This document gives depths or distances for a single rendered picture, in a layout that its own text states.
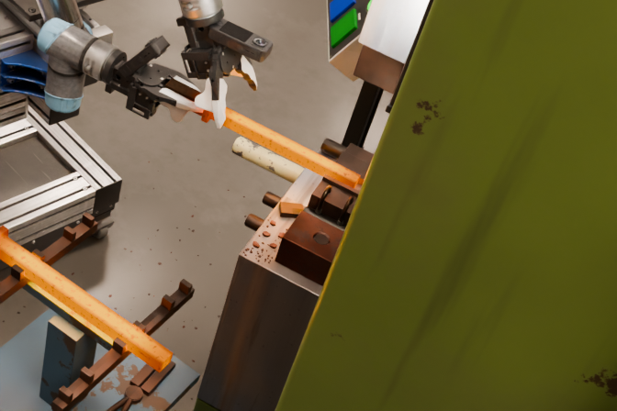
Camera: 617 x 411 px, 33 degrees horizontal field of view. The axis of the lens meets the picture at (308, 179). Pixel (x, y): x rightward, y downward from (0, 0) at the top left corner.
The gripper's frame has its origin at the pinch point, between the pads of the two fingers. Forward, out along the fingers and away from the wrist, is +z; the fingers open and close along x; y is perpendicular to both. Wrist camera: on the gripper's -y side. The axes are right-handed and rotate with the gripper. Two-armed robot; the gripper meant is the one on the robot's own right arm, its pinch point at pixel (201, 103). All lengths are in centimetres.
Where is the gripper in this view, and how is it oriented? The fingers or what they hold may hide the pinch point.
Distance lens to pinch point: 199.0
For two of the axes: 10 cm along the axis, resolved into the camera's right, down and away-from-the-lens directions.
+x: -4.1, 5.4, -7.4
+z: 8.8, 4.5, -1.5
